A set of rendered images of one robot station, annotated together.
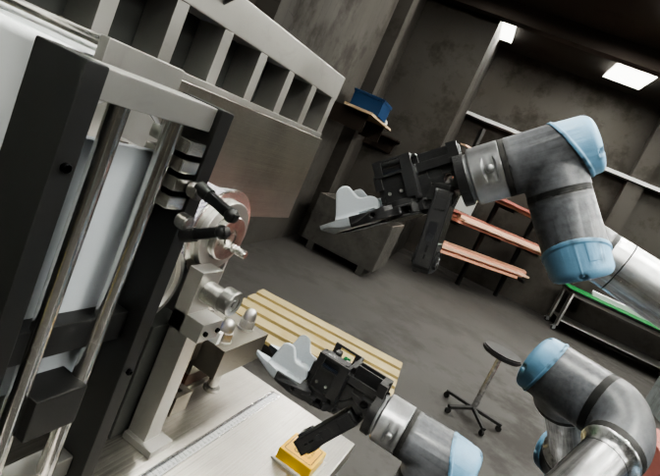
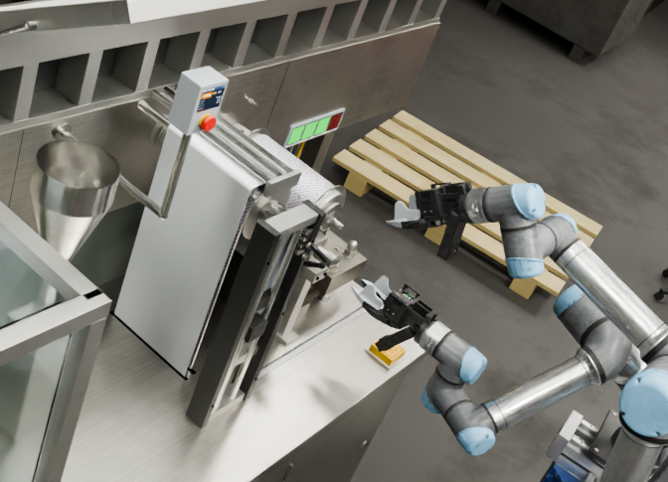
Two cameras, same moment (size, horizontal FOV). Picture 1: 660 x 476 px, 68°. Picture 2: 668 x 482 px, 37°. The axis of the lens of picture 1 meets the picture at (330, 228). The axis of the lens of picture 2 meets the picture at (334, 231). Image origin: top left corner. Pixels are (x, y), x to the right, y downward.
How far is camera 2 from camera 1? 1.59 m
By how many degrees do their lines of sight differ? 24
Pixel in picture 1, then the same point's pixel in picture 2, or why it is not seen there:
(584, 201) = (522, 238)
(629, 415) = (603, 345)
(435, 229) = (449, 236)
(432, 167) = (449, 199)
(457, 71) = not seen: outside the picture
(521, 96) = not seen: outside the picture
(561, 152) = (511, 209)
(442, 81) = not seen: outside the picture
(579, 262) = (517, 270)
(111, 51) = (271, 187)
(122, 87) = (283, 233)
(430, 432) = (453, 346)
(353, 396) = (411, 320)
